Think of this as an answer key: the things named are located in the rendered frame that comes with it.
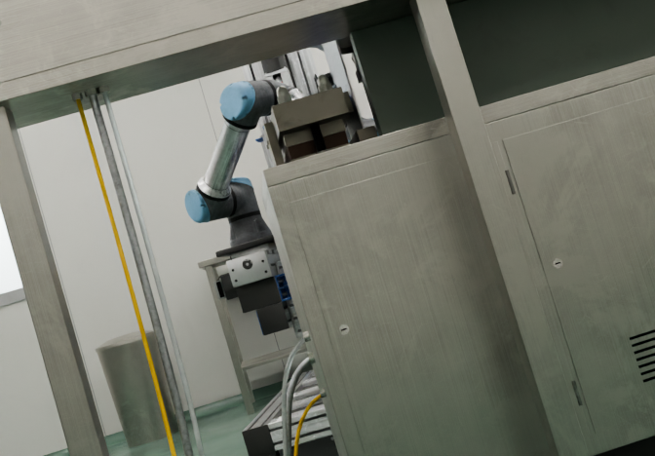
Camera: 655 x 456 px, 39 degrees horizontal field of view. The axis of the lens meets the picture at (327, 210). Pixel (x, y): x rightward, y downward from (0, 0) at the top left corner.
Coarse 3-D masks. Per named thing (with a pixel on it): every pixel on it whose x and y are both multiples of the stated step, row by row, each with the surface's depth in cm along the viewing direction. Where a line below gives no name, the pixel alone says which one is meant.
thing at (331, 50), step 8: (336, 40) 216; (328, 48) 229; (336, 48) 217; (328, 56) 233; (336, 56) 221; (328, 64) 238; (336, 64) 225; (344, 64) 216; (336, 72) 229; (344, 72) 216; (336, 80) 232; (344, 80) 220; (344, 88) 223; (352, 96) 216
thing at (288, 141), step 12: (336, 120) 208; (300, 132) 207; (324, 132) 207; (336, 132) 208; (288, 144) 206; (300, 144) 207; (312, 144) 207; (336, 144) 208; (348, 144) 207; (288, 156) 214; (300, 156) 207
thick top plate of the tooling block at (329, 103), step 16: (304, 96) 202; (320, 96) 202; (336, 96) 202; (272, 112) 204; (288, 112) 201; (304, 112) 201; (320, 112) 202; (336, 112) 202; (288, 128) 201; (304, 128) 206
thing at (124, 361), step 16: (128, 336) 530; (96, 352) 537; (112, 352) 526; (128, 352) 525; (144, 352) 530; (112, 368) 527; (128, 368) 525; (144, 368) 528; (160, 368) 537; (112, 384) 529; (128, 384) 525; (144, 384) 526; (160, 384) 533; (128, 400) 525; (144, 400) 525; (128, 416) 526; (144, 416) 524; (160, 416) 528; (128, 432) 528; (144, 432) 524; (160, 432) 526
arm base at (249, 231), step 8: (240, 216) 316; (248, 216) 316; (256, 216) 317; (232, 224) 317; (240, 224) 315; (248, 224) 315; (256, 224) 317; (264, 224) 318; (232, 232) 318; (240, 232) 315; (248, 232) 314; (256, 232) 314; (264, 232) 316; (232, 240) 316; (240, 240) 314; (248, 240) 313
